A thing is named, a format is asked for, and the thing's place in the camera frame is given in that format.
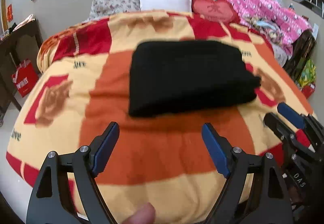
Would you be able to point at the orange yellow red checkered blanket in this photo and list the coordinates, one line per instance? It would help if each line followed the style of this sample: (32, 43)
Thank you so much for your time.
(164, 148)

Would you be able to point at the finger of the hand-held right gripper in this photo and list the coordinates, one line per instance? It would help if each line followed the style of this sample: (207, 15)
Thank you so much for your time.
(274, 124)
(291, 115)

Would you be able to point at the colourful cartoon cloth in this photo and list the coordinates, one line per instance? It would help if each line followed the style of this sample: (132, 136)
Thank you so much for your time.
(263, 26)

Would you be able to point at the red heart-shaped pillow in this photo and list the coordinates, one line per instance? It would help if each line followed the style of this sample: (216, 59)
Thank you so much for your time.
(215, 8)

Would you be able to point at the red wall sticker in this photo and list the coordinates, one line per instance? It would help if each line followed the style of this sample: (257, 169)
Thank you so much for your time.
(10, 12)

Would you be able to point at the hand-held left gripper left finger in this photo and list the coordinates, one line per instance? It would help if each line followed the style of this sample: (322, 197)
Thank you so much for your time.
(106, 148)

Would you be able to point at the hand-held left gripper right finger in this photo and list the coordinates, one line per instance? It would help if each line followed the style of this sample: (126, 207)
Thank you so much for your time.
(215, 150)

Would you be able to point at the white pillow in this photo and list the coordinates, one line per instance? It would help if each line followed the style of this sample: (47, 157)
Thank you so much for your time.
(164, 1)

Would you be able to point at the pink cloth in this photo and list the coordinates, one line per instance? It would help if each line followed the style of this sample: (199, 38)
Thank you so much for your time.
(24, 22)

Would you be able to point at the white paper sheet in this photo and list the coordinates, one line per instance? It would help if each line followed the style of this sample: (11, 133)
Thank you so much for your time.
(316, 31)

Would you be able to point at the black pants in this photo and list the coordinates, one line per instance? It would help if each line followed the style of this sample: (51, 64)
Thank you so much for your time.
(187, 77)

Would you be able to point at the dark wooden desk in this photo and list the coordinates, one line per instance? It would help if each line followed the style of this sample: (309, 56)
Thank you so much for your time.
(22, 34)

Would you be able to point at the dark wooden furniture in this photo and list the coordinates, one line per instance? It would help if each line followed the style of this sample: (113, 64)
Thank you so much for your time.
(301, 51)

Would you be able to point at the red shopping bag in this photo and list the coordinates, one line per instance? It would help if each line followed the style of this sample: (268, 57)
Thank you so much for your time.
(25, 82)

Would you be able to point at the green yellow bag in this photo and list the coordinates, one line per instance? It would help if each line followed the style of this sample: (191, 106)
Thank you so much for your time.
(308, 72)

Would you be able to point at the person's left hand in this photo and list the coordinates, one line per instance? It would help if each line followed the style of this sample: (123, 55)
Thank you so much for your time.
(141, 215)

